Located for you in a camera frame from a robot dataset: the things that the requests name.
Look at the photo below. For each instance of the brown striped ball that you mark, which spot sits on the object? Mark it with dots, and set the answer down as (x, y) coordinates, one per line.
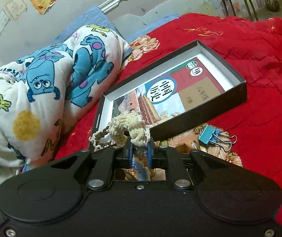
(272, 3)

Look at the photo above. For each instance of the light blue crochet scrunchie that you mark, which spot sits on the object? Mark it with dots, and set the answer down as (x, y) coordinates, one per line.
(138, 169)

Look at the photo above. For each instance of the blue binder clip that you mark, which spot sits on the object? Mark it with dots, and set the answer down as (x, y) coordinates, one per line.
(206, 134)

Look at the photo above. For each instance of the brown bordered certificate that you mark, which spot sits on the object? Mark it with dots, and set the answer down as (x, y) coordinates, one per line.
(16, 5)

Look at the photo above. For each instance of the cartoon monster printed blanket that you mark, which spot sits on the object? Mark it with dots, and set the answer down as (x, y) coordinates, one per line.
(44, 98)

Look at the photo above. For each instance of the colourful textbook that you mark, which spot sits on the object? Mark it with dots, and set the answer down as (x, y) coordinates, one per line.
(180, 88)

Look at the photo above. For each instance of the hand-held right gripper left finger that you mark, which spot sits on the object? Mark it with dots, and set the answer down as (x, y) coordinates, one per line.
(130, 153)

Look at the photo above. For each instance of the beige lace-edged crochet scrunchie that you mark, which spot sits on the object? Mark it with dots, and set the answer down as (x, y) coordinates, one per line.
(99, 137)

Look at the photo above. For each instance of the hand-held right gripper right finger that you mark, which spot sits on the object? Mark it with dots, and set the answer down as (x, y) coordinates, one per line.
(149, 153)

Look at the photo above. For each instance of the red embroidered blanket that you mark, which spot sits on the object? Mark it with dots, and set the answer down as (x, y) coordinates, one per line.
(266, 79)

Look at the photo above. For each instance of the cream crochet scrunchie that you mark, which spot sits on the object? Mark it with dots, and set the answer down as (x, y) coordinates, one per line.
(121, 123)

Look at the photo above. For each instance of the blue quilted pillow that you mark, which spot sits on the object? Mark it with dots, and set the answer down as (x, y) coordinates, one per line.
(94, 17)

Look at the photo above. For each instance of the black cardboard box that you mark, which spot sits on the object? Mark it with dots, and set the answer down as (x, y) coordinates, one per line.
(205, 108)

